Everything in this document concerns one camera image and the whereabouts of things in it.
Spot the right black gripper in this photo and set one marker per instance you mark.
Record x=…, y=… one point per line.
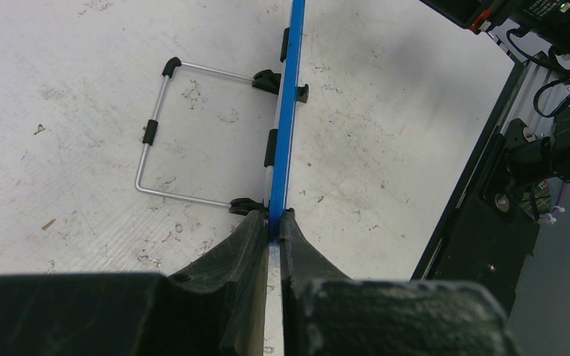
x=475, y=15

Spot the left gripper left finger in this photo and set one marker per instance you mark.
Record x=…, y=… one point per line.
x=213, y=306

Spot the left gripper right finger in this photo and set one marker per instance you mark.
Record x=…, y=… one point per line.
x=328, y=313

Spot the blue framed whiteboard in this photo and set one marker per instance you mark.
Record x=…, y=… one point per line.
x=273, y=335

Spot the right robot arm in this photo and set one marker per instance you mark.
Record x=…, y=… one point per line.
x=542, y=36

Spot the aluminium rail right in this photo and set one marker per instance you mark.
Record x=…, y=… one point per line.
x=521, y=103

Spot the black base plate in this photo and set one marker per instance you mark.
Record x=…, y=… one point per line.
x=483, y=235

